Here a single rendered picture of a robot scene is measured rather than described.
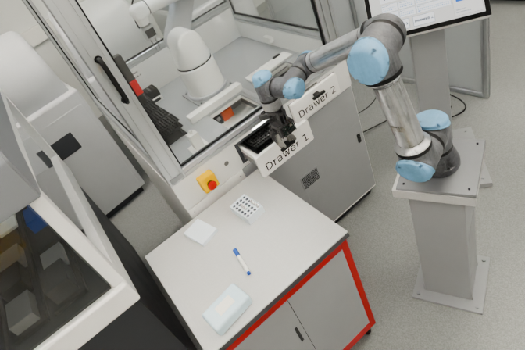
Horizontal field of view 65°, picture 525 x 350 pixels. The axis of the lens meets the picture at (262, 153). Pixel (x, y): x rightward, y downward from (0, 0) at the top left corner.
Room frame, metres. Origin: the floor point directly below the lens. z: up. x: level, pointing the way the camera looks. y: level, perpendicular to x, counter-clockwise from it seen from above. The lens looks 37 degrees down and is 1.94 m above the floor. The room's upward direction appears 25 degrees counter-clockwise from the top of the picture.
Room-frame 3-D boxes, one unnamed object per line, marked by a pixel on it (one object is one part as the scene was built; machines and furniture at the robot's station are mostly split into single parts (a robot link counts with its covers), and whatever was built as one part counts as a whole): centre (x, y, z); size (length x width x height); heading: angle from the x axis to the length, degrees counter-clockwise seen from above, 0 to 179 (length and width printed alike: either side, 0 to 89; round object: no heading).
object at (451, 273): (1.05, -0.58, 0.38); 0.30 x 0.30 x 0.76; 47
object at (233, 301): (0.86, 0.32, 0.78); 0.15 x 0.10 x 0.04; 118
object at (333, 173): (2.01, 0.09, 0.40); 1.03 x 0.95 x 0.80; 111
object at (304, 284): (1.12, 0.23, 0.38); 0.62 x 0.58 x 0.76; 111
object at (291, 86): (1.30, -0.19, 1.20); 0.11 x 0.11 x 0.08; 40
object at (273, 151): (1.40, -0.10, 0.87); 0.29 x 0.02 x 0.11; 111
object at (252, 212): (1.26, 0.15, 0.78); 0.12 x 0.08 x 0.04; 26
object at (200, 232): (1.26, 0.37, 0.77); 0.13 x 0.09 x 0.02; 34
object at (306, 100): (1.66, -0.34, 0.87); 0.29 x 0.02 x 0.11; 111
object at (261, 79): (1.36, -0.11, 1.20); 0.09 x 0.08 x 0.11; 40
